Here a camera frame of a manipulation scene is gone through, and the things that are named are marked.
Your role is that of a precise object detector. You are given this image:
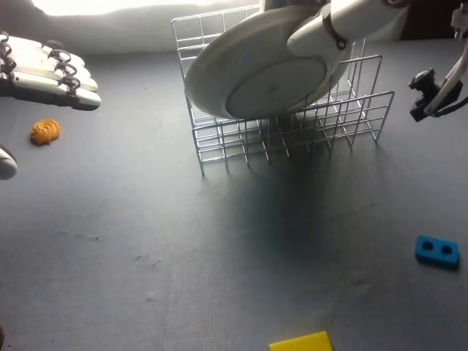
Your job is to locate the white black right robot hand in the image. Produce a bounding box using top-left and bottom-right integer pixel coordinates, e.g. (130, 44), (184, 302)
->
(266, 0), (407, 60)

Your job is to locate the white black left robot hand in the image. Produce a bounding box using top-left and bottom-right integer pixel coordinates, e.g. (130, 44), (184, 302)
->
(0, 31), (102, 181)

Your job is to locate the white plate with dark rim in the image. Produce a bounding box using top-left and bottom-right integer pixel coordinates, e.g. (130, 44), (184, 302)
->
(184, 1), (347, 120)

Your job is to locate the orange swirl cookie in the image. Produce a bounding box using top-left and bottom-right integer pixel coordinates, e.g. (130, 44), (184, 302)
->
(29, 118), (61, 147)

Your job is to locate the blue block with two holes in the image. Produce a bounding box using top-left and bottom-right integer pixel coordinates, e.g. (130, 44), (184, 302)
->
(414, 235), (461, 271)

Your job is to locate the yellow rectangular block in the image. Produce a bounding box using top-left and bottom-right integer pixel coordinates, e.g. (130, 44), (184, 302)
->
(268, 331), (333, 351)

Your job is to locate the silver wire dish rack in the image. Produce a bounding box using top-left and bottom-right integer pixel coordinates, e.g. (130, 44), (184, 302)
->
(171, 5), (396, 176)

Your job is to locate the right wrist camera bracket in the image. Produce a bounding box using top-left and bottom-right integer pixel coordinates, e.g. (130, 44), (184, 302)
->
(408, 0), (468, 124)

